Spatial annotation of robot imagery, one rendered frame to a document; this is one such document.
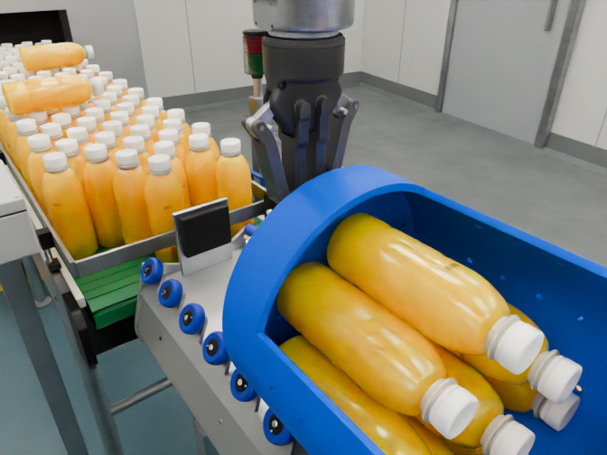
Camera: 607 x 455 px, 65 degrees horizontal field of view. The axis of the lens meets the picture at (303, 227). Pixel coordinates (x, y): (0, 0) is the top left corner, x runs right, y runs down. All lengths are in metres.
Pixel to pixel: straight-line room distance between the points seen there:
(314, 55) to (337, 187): 0.12
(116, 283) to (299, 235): 0.57
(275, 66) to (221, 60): 4.86
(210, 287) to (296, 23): 0.53
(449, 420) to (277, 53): 0.32
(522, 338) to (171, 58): 4.88
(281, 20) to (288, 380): 0.29
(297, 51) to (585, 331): 0.38
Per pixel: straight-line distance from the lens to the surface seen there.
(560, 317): 0.55
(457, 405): 0.40
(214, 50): 5.26
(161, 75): 5.13
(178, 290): 0.76
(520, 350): 0.40
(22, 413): 2.08
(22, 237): 0.87
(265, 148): 0.45
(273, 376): 0.43
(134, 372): 2.06
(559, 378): 0.47
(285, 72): 0.43
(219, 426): 0.71
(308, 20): 0.42
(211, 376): 0.70
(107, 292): 0.93
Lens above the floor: 1.43
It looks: 30 degrees down
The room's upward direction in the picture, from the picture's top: straight up
